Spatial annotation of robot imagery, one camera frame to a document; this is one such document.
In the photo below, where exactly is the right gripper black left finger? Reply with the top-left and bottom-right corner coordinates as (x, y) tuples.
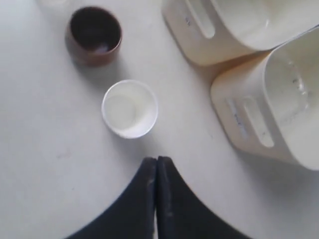
(68, 157), (157, 239)

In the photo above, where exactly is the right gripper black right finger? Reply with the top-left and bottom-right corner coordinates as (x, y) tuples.
(157, 156), (247, 239)

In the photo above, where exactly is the white paper cup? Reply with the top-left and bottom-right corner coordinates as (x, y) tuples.
(101, 79), (159, 139)

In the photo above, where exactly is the brown wooden cup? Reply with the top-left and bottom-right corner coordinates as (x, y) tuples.
(65, 5), (123, 67)

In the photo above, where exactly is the right cream plastic bin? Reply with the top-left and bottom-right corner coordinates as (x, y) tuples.
(211, 31), (319, 171)

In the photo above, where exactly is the cream plastic bin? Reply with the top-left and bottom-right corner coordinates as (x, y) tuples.
(161, 0), (319, 66)
(211, 31), (319, 171)

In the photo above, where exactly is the middle cream plastic bin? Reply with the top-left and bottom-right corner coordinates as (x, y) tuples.
(161, 0), (319, 66)

